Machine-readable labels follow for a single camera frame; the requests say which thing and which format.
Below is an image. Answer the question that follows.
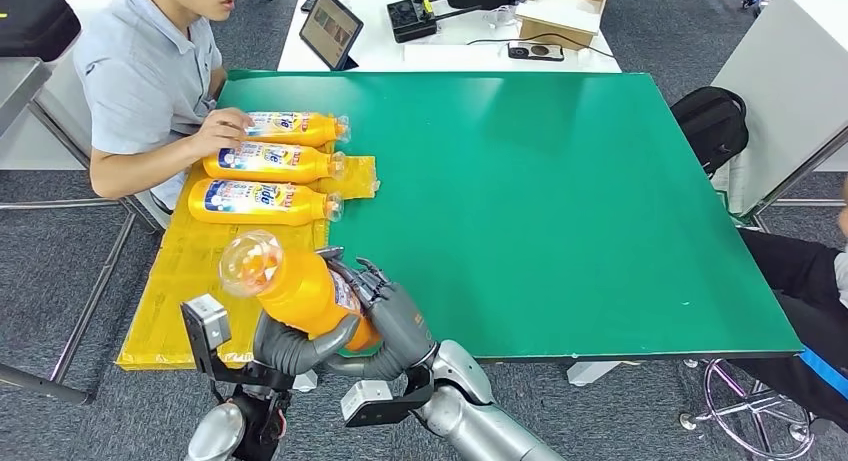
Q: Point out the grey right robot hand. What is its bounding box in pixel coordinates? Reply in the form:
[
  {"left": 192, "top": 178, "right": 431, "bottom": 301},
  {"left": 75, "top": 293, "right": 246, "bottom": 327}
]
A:
[{"left": 316, "top": 245, "right": 440, "bottom": 382}]

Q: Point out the person's right hand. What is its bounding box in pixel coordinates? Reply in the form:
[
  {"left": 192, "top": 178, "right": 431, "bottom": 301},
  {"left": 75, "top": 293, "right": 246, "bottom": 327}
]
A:
[{"left": 188, "top": 108, "right": 256, "bottom": 160}]

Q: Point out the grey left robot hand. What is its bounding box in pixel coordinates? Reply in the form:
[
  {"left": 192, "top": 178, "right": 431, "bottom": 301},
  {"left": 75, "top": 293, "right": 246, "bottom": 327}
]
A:
[{"left": 251, "top": 310, "right": 362, "bottom": 378}]

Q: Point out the orange detergent bottle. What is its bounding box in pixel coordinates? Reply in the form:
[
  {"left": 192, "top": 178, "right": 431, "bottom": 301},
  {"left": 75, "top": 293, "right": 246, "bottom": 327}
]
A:
[
  {"left": 241, "top": 111, "right": 351, "bottom": 148},
  {"left": 202, "top": 141, "right": 348, "bottom": 185},
  {"left": 188, "top": 178, "right": 345, "bottom": 227},
  {"left": 218, "top": 229, "right": 384, "bottom": 353}
]

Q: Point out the person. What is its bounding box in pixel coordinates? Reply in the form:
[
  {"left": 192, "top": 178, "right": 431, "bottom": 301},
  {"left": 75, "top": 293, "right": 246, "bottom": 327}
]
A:
[
  {"left": 72, "top": 0, "right": 256, "bottom": 211},
  {"left": 731, "top": 179, "right": 848, "bottom": 434}
]

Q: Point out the yellow taped cardboard mat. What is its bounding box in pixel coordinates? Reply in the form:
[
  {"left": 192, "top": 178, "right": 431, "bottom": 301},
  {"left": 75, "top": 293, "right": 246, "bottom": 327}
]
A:
[{"left": 115, "top": 129, "right": 382, "bottom": 372}]

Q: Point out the black tablet on stand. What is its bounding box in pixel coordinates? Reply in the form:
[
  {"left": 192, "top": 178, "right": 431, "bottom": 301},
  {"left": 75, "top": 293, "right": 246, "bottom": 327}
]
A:
[{"left": 299, "top": 0, "right": 365, "bottom": 72}]

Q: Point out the black hard case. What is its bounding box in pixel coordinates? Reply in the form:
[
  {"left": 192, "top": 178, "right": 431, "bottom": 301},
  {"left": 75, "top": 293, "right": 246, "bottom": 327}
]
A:
[{"left": 0, "top": 0, "right": 82, "bottom": 62}]

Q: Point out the black router with antennas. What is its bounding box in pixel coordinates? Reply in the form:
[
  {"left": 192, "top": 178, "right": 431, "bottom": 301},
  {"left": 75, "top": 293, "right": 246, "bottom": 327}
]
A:
[{"left": 386, "top": 0, "right": 482, "bottom": 44}]

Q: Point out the white table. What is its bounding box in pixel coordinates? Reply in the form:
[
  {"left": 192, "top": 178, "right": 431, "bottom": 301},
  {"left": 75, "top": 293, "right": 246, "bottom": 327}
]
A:
[{"left": 277, "top": 0, "right": 623, "bottom": 74}]

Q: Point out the green table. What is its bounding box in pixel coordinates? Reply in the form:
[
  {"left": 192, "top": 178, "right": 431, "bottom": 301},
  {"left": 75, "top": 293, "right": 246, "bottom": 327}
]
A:
[{"left": 201, "top": 70, "right": 805, "bottom": 388}]

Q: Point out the brown cardboard box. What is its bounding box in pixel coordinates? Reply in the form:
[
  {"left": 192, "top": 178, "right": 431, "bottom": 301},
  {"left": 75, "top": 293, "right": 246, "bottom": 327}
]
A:
[{"left": 514, "top": 0, "right": 611, "bottom": 50}]

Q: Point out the white foam sheet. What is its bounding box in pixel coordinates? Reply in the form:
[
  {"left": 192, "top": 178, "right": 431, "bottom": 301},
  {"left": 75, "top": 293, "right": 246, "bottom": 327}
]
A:
[{"left": 516, "top": 0, "right": 602, "bottom": 33}]

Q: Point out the chrome chair base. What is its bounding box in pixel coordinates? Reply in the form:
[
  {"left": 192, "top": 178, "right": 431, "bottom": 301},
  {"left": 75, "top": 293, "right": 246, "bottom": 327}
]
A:
[{"left": 680, "top": 357, "right": 819, "bottom": 461}]

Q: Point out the black backpack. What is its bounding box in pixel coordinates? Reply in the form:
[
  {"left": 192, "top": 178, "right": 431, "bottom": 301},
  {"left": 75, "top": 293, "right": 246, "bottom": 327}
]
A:
[{"left": 670, "top": 85, "right": 751, "bottom": 180}]

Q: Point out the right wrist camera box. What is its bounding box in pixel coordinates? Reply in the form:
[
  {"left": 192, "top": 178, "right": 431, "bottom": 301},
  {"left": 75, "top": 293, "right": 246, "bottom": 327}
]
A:
[{"left": 340, "top": 378, "right": 435, "bottom": 429}]

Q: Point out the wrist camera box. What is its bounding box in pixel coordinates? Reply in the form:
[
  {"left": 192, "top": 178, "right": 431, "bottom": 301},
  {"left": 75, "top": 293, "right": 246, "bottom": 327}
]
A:
[
  {"left": 180, "top": 294, "right": 233, "bottom": 380},
  {"left": 340, "top": 378, "right": 435, "bottom": 429}
]

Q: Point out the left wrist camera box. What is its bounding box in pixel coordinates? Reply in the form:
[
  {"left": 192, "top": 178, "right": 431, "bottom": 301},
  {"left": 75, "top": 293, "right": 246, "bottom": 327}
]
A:
[{"left": 180, "top": 294, "right": 233, "bottom": 380}]

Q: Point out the thin black cable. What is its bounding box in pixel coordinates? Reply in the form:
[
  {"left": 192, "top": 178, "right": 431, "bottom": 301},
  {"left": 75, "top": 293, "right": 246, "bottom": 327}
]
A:
[{"left": 466, "top": 31, "right": 617, "bottom": 60}]

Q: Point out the white cable bundle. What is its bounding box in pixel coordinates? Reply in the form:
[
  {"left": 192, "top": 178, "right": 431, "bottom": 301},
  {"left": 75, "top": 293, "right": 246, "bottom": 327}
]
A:
[{"left": 483, "top": 4, "right": 526, "bottom": 31}]

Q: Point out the black flat camera device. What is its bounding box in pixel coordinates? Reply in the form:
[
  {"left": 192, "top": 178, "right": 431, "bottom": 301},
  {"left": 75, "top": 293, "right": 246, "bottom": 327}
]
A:
[{"left": 507, "top": 40, "right": 566, "bottom": 62}]

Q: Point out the white cabinet with steel frame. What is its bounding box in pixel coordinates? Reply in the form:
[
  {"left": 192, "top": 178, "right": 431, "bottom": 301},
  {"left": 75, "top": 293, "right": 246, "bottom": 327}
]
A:
[{"left": 712, "top": 0, "right": 848, "bottom": 217}]

